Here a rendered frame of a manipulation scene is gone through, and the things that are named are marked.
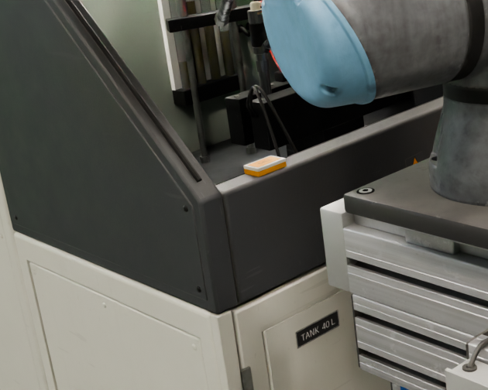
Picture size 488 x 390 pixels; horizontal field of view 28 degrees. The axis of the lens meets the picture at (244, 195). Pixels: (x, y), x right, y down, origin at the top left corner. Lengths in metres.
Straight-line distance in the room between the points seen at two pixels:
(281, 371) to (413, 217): 0.57
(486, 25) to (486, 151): 0.11
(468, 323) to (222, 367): 0.48
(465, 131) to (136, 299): 0.71
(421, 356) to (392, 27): 0.37
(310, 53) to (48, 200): 0.89
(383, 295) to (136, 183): 0.46
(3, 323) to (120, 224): 0.60
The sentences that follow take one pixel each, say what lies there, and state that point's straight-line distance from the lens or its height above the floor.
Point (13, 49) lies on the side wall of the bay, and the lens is 1.53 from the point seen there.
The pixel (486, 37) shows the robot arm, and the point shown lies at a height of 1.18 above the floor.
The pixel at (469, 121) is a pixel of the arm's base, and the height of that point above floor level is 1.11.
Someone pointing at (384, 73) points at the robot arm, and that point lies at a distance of 0.77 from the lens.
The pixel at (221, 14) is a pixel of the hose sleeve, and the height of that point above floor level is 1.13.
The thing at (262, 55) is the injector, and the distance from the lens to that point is 1.59.
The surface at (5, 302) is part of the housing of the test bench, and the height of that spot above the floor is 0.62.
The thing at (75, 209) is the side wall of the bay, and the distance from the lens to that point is 1.50.
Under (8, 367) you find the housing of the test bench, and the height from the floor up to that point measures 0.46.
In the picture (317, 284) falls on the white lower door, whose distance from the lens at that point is 1.39.
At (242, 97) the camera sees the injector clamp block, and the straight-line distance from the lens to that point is 1.60.
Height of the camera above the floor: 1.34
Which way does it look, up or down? 19 degrees down
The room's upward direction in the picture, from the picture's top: 8 degrees counter-clockwise
